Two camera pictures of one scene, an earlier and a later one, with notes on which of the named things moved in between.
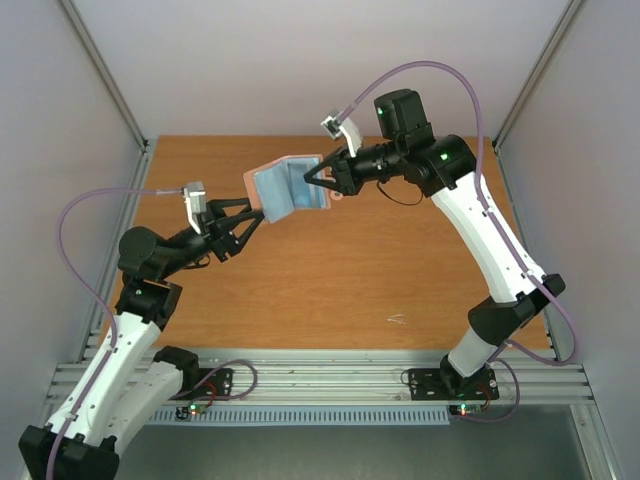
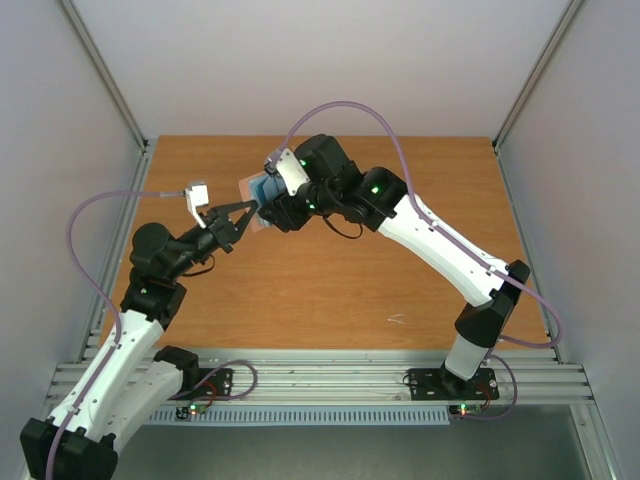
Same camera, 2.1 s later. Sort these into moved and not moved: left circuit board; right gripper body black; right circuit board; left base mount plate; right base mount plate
Moved: right gripper body black
Not moved: right base mount plate; right circuit board; left circuit board; left base mount plate
